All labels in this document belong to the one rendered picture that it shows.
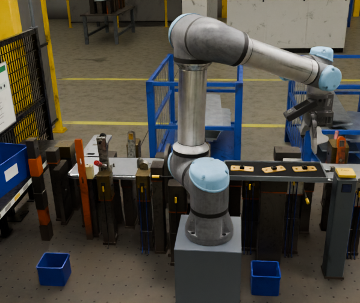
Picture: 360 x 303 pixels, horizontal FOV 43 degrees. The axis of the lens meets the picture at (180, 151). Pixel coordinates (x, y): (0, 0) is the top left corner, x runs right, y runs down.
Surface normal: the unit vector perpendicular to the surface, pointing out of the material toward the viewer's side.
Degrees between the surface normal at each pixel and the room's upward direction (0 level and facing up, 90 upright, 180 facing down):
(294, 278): 0
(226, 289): 90
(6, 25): 90
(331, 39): 90
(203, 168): 8
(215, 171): 7
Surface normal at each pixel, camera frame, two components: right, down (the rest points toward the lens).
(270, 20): -0.10, 0.40
